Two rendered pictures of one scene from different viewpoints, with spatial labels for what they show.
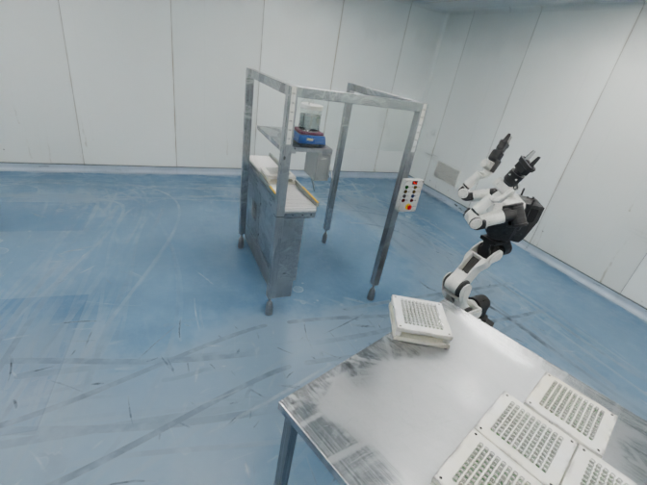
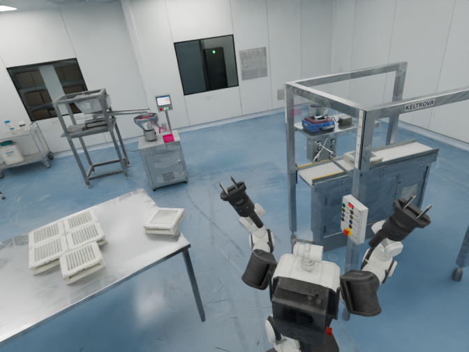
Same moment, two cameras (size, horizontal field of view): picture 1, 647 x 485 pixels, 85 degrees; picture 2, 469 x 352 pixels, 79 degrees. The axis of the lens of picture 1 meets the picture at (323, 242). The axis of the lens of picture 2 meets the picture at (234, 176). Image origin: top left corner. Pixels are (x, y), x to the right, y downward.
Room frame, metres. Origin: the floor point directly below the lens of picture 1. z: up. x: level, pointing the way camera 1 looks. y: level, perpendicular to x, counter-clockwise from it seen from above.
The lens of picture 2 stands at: (2.41, -2.10, 2.20)
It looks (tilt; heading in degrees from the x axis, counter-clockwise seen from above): 28 degrees down; 106
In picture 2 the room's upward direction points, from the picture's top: 8 degrees counter-clockwise
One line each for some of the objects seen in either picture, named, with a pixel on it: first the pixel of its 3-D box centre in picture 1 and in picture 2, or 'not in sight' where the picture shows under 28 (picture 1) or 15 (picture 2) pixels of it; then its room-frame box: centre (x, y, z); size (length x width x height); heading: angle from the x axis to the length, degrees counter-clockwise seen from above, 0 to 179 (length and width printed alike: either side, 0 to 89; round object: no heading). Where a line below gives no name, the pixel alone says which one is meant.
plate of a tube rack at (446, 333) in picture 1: (420, 316); (164, 218); (1.33, -0.50, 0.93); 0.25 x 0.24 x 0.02; 90
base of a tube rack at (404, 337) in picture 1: (417, 323); (165, 222); (1.33, -0.49, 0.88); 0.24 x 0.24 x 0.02; 0
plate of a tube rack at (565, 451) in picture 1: (525, 436); (85, 235); (0.78, -0.75, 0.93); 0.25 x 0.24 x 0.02; 137
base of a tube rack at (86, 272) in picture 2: not in sight; (83, 263); (0.92, -0.97, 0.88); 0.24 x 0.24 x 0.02; 47
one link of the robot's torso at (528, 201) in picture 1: (509, 216); (304, 298); (2.40, -1.26, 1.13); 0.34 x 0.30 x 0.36; 170
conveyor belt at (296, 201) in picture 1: (273, 179); (368, 163); (2.99, 0.52, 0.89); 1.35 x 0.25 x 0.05; 28
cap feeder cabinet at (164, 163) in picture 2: not in sight; (164, 160); (0.15, 1.70, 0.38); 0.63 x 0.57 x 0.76; 28
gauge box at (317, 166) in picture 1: (317, 163); (321, 147); (2.53, 0.14, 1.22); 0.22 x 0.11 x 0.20; 28
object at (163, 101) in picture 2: not in sight; (167, 114); (0.27, 1.92, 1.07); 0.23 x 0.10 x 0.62; 28
